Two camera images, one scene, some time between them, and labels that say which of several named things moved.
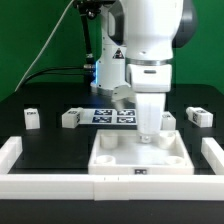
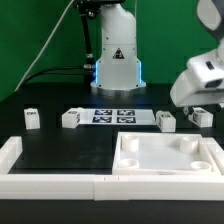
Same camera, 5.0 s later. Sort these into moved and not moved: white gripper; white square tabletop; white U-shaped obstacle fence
Moved: white square tabletop; white gripper
Not moved: white U-shaped obstacle fence
